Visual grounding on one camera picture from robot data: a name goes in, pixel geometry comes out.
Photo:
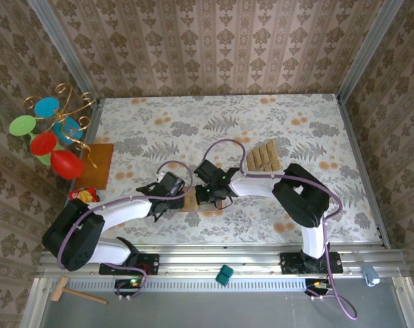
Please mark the white and blue clip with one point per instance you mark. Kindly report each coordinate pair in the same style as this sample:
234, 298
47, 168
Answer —
371, 276

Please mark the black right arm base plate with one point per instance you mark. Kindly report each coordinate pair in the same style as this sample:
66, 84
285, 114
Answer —
290, 264

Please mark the small circuit board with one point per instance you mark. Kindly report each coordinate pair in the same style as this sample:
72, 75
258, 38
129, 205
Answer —
130, 283
318, 284

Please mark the red wine glass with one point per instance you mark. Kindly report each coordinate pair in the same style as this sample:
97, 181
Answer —
67, 165

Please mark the red yellow snack packet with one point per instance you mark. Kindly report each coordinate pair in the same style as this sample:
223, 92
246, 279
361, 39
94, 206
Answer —
84, 195

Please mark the small wooden mallet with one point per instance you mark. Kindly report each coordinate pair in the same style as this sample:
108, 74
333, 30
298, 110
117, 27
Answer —
58, 290

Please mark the wooden slatted mat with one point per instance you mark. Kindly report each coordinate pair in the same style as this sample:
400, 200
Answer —
261, 159

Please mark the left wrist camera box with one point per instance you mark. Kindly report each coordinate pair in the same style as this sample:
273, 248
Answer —
171, 184

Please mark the green wine glass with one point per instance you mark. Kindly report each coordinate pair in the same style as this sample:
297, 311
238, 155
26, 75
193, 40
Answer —
22, 125

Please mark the aluminium frame post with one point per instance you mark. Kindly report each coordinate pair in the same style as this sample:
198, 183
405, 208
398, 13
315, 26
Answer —
367, 48
63, 48

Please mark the aluminium mounting rail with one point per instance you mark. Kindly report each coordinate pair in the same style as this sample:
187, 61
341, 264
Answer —
210, 263

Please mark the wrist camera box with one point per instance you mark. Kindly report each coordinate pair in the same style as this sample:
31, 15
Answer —
171, 184
208, 171

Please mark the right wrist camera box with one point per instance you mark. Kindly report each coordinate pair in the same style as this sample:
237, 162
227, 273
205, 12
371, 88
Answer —
208, 171

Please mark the blue wine glass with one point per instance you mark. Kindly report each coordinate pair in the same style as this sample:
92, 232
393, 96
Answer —
46, 107

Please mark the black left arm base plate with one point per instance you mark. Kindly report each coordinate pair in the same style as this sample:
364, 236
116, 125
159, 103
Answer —
149, 264

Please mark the teal green box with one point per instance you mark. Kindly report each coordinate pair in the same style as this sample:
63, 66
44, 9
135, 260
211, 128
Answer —
224, 275

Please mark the brown wooden stand base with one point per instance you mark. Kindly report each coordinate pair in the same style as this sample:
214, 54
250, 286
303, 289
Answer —
99, 164

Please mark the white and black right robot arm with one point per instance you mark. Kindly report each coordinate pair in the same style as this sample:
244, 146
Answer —
255, 186

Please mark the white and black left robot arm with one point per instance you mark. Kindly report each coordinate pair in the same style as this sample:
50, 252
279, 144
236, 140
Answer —
125, 208

